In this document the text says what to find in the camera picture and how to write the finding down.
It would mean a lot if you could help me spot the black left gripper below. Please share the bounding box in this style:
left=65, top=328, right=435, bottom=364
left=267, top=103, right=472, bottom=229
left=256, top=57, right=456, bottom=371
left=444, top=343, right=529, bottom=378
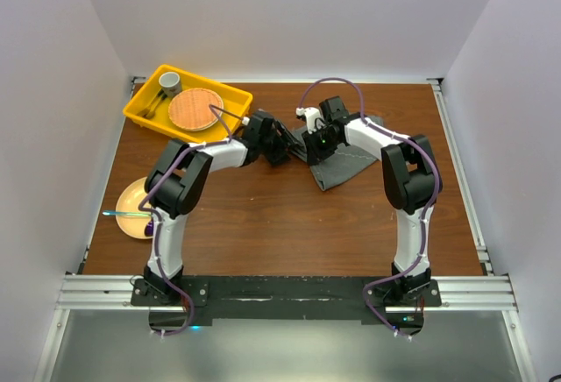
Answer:
left=259, top=119, right=302, bottom=166

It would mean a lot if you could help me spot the grey cloth napkin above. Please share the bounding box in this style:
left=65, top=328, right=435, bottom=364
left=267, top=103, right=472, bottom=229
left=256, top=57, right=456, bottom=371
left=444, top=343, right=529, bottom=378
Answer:
left=290, top=126, right=379, bottom=192

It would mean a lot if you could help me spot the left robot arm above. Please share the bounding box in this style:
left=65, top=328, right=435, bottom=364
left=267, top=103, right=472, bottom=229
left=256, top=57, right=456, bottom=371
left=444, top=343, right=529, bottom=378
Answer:
left=138, top=110, right=304, bottom=305

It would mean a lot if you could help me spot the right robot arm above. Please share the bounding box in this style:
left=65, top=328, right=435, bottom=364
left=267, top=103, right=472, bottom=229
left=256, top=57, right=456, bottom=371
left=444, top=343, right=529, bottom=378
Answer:
left=295, top=96, right=442, bottom=306

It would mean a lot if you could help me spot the woven wicker plate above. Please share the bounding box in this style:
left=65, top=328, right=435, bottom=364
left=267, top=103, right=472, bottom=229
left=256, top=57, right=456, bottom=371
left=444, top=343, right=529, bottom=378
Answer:
left=168, top=88, right=224, bottom=131

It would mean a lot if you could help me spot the yellow plastic tray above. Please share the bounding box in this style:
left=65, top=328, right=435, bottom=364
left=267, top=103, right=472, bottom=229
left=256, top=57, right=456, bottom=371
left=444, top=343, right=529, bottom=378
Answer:
left=123, top=64, right=253, bottom=143

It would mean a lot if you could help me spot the white ceramic cup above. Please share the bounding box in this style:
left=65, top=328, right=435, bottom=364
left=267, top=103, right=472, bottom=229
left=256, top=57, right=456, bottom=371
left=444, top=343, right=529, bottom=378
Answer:
left=159, top=72, right=182, bottom=99

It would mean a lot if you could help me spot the dark cutlery in tray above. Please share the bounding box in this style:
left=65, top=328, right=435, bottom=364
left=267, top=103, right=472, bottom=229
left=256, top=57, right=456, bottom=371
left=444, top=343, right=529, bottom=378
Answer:
left=139, top=89, right=167, bottom=119

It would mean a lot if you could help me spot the pale yellow round plate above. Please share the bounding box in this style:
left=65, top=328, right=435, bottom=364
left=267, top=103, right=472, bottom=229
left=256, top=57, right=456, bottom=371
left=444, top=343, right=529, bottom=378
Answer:
left=115, top=177, right=151, bottom=240

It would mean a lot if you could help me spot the purple iridescent spoon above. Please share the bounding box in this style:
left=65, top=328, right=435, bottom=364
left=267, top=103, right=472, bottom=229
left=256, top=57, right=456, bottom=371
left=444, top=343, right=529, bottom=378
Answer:
left=144, top=221, right=153, bottom=237

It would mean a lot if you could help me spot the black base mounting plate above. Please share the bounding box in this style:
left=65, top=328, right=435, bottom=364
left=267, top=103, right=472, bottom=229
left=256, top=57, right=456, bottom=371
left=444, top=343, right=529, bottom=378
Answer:
left=131, top=276, right=442, bottom=335

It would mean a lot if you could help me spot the iridescent fork on plate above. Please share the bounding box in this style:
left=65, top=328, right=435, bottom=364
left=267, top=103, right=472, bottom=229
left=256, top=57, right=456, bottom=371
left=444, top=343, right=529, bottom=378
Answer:
left=102, top=210, right=151, bottom=217

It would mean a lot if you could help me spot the aluminium frame rail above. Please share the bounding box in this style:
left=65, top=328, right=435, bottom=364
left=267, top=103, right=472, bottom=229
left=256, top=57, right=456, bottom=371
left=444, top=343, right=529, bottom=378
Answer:
left=36, top=80, right=535, bottom=381

